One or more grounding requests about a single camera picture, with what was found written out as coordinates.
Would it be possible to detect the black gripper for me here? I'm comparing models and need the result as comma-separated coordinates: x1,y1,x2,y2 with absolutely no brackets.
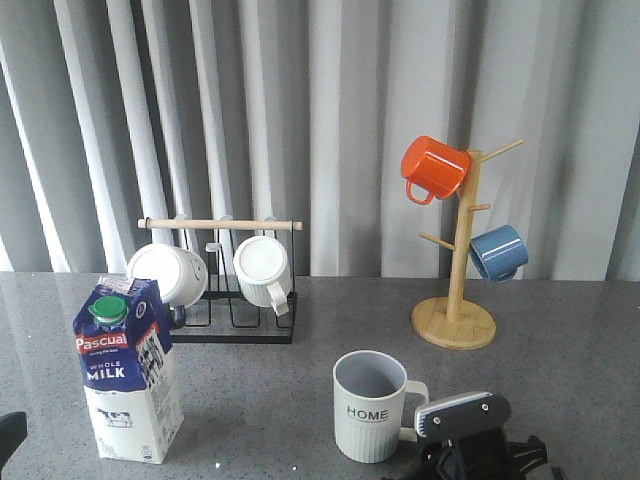
399,391,548,479

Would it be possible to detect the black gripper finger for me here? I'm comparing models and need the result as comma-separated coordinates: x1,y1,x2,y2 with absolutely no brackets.
0,411,28,468

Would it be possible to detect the white HOME mug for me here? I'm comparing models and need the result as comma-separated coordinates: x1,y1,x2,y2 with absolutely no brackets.
333,350,429,464

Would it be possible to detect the blue white milk carton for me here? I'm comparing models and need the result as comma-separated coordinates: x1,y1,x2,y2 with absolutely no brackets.
73,275,184,464

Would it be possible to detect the wooden mug tree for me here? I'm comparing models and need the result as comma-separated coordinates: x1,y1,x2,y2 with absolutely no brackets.
411,139,524,350

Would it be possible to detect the blue enamel mug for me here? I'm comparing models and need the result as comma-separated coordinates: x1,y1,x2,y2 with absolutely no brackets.
469,225,529,283

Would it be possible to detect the white round smiley mug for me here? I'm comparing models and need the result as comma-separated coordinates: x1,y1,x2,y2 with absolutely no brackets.
127,244,208,308

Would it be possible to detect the white ribbed mug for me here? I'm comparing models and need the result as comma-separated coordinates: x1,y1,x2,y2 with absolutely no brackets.
233,236,292,316

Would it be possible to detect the orange enamel mug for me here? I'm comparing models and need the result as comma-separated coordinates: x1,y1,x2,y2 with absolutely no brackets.
401,136,471,205

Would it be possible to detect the grey pleated curtain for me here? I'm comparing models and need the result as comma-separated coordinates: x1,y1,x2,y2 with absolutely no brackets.
1,1,639,281

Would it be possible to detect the black wire mug rack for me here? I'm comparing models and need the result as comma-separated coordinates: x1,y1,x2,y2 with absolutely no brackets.
138,217,303,345

